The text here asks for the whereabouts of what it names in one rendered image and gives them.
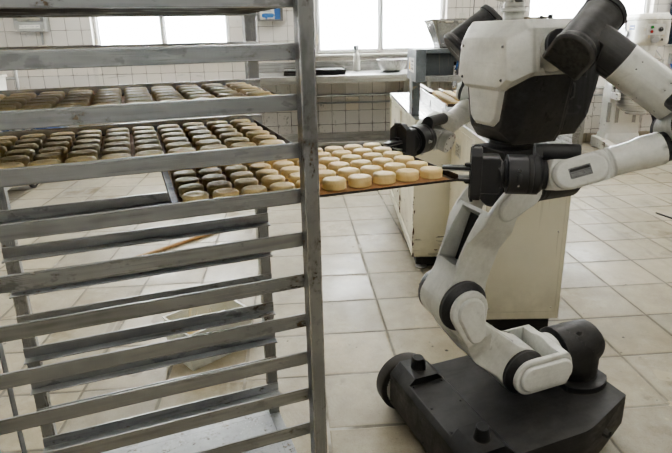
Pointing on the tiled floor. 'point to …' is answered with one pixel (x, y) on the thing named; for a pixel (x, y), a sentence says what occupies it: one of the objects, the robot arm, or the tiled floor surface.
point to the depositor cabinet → (421, 195)
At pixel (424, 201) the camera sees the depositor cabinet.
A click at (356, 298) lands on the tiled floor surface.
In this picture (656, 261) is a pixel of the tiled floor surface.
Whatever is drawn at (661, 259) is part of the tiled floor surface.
